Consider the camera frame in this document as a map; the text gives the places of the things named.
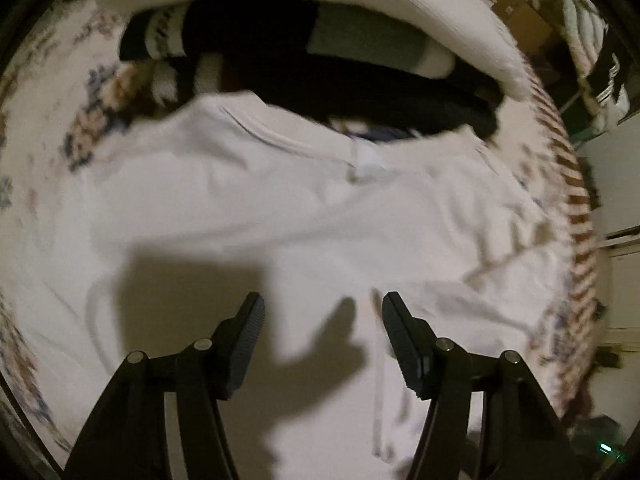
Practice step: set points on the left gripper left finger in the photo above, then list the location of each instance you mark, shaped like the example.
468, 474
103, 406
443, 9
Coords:
158, 418

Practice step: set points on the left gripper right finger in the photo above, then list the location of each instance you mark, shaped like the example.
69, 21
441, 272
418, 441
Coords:
488, 416

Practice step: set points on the white t-shirt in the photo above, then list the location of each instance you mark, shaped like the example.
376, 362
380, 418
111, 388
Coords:
163, 235

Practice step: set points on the brown checkered blanket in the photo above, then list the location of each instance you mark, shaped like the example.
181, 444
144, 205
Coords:
575, 337

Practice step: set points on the floral bed blanket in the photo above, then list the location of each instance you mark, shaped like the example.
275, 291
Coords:
65, 93

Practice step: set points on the cardboard box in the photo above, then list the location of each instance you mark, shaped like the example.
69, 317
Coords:
528, 28

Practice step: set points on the black patterned folded garment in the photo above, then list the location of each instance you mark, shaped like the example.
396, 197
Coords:
317, 59

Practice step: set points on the white puffer jacket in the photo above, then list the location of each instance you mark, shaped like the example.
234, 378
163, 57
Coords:
600, 64

